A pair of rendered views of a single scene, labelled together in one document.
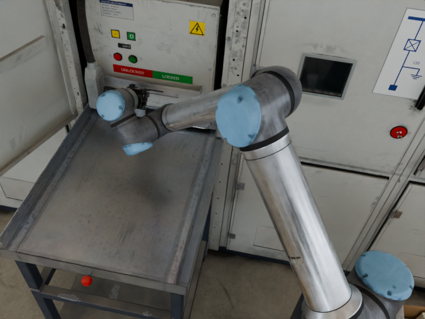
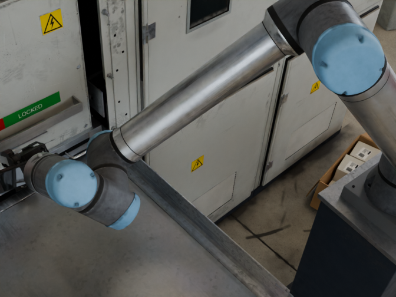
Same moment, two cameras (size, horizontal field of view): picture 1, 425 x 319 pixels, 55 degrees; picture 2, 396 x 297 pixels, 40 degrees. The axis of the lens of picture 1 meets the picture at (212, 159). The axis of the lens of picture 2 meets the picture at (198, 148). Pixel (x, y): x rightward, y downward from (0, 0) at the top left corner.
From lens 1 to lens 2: 0.84 m
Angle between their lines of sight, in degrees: 37
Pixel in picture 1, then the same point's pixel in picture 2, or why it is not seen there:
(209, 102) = (211, 86)
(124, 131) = (109, 201)
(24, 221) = not seen: outside the picture
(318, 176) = (221, 111)
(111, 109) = (82, 185)
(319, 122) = (214, 51)
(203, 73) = (71, 78)
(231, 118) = (352, 65)
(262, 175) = (385, 104)
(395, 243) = (287, 127)
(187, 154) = not seen: hidden behind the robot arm
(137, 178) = (103, 258)
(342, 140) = not seen: hidden behind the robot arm
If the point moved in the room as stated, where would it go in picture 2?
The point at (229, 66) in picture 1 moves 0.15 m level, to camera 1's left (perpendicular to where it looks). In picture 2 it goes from (111, 47) to (65, 73)
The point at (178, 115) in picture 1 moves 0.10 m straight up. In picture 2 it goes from (157, 132) to (157, 96)
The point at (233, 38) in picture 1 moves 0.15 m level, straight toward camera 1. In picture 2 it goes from (109, 7) to (154, 33)
